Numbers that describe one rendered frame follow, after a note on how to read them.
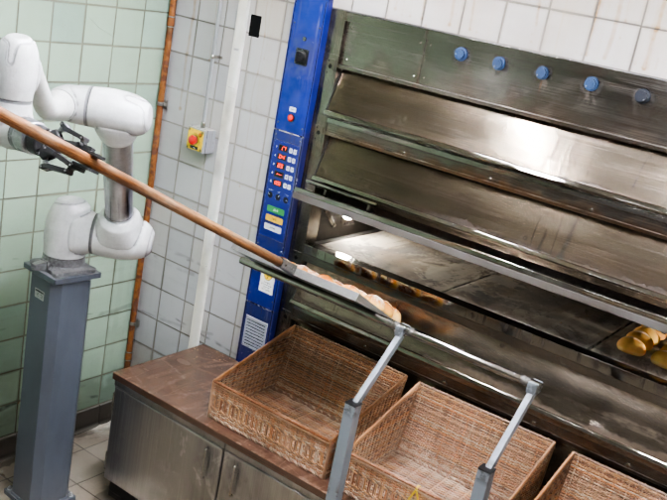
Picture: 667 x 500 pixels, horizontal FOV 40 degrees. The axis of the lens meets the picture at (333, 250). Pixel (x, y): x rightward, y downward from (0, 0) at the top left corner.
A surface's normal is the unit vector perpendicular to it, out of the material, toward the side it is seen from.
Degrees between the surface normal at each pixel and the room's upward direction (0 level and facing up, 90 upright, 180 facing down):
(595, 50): 90
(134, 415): 90
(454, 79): 90
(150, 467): 90
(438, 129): 70
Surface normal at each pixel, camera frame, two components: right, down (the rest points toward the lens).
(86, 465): 0.18, -0.94
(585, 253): -0.48, -0.19
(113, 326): 0.80, 0.31
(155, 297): -0.58, 0.14
